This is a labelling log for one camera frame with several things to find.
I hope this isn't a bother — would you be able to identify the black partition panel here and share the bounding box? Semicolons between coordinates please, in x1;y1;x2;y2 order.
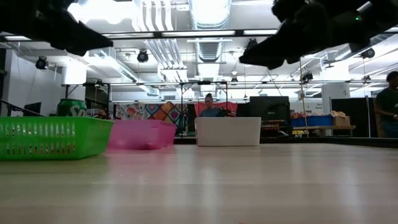
330;97;371;138

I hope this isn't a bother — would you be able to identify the thin wooden pole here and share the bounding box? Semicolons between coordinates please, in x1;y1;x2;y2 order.
298;57;310;138

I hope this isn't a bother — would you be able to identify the green Sprite soda can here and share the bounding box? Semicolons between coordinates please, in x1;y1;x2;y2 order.
56;98;88;118

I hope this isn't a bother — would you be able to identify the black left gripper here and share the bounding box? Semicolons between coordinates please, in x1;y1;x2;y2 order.
18;7;114;57

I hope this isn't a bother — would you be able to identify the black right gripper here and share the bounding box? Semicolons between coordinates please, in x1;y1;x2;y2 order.
238;4;343;70

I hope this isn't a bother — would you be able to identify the green slotted plastic basket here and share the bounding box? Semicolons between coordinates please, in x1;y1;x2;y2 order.
0;116;114;161

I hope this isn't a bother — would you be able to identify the cardboard box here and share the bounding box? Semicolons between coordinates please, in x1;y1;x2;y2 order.
331;114;351;127

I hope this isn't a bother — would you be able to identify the pink translucent plastic basket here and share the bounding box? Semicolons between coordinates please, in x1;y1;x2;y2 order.
106;119;177;151

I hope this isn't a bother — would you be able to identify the small black monitor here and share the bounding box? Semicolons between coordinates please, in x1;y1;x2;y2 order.
23;101;42;116

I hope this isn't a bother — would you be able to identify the black metal stand frame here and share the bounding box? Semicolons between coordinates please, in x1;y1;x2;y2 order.
179;80;230;138

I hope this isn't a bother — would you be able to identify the red cloth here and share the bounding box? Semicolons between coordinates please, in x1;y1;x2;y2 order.
194;101;239;118

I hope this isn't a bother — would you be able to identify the white plastic basket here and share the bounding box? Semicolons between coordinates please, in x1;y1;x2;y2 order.
195;116;262;147

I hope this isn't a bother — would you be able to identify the person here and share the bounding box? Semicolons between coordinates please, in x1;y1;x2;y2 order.
374;70;398;138
198;93;233;118
94;108;109;120

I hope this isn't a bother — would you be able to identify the blue plastic bin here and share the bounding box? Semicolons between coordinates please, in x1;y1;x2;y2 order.
290;115;334;128

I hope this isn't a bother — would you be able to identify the wooden shelf board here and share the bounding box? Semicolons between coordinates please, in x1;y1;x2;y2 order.
261;124;357;131

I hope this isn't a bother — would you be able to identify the black ceiling spotlight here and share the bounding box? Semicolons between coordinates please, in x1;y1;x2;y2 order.
359;47;376;60
136;49;149;63
34;55;50;70

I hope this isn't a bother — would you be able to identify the black hanging cable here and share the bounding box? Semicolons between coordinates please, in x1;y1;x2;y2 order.
0;98;46;118

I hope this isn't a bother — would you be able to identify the large black monitor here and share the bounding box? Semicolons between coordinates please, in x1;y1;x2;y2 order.
236;96;290;123

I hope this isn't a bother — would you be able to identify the colourful patchwork quilt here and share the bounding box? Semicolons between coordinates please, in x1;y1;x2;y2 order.
114;101;190;125

